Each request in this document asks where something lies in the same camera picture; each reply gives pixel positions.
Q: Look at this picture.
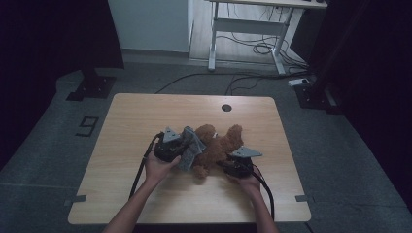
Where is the white desk frame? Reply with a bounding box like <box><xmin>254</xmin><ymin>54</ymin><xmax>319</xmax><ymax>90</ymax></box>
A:
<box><xmin>207</xmin><ymin>0</ymin><xmax>328</xmax><ymax>76</ymax></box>

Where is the long black floor cable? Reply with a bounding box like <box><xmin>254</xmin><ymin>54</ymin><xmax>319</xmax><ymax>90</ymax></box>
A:
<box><xmin>154</xmin><ymin>71</ymin><xmax>312</xmax><ymax>95</ymax></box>

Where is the grey cloth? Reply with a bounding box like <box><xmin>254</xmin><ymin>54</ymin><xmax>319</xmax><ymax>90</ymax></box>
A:
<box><xmin>176</xmin><ymin>125</ymin><xmax>207</xmax><ymax>172</ymax></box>

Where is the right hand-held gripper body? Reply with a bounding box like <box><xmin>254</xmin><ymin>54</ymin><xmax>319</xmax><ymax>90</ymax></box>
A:
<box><xmin>224</xmin><ymin>146</ymin><xmax>263</xmax><ymax>179</ymax></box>

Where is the person's left hand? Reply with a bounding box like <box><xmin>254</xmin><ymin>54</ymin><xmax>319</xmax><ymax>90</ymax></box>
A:
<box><xmin>144</xmin><ymin>151</ymin><xmax>182</xmax><ymax>186</ymax></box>

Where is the dark curtain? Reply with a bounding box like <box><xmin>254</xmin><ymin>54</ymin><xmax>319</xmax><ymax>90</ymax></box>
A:
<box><xmin>307</xmin><ymin>0</ymin><xmax>412</xmax><ymax>208</ymax></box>
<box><xmin>0</xmin><ymin>0</ymin><xmax>124</xmax><ymax>169</ymax></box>

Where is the white power strip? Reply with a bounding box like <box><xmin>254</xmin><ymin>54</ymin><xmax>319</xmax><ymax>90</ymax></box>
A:
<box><xmin>287</xmin><ymin>78</ymin><xmax>310</xmax><ymax>87</ymax></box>

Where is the black stand base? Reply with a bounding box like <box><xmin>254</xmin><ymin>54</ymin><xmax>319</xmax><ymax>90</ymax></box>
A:
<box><xmin>66</xmin><ymin>67</ymin><xmax>117</xmax><ymax>102</ymax></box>
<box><xmin>294</xmin><ymin>82</ymin><xmax>344</xmax><ymax>115</ymax></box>

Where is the tangle of black cables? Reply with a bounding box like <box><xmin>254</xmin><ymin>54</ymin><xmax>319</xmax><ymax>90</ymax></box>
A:
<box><xmin>217</xmin><ymin>3</ymin><xmax>309</xmax><ymax>75</ymax></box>

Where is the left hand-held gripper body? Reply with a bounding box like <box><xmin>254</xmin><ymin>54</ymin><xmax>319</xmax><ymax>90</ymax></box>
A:
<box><xmin>154</xmin><ymin>126</ymin><xmax>188</xmax><ymax>163</ymax></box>

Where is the brown teddy bear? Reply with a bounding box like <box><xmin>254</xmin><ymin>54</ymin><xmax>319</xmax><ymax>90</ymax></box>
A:
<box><xmin>192</xmin><ymin>123</ymin><xmax>245</xmax><ymax>179</ymax></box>

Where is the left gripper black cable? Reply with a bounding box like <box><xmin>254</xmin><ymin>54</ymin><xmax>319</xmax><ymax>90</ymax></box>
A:
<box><xmin>128</xmin><ymin>131</ymin><xmax>164</xmax><ymax>200</ymax></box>

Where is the person's right hand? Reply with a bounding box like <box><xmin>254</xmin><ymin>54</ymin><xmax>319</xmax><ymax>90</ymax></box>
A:
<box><xmin>231</xmin><ymin>166</ymin><xmax>262</xmax><ymax>197</ymax></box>

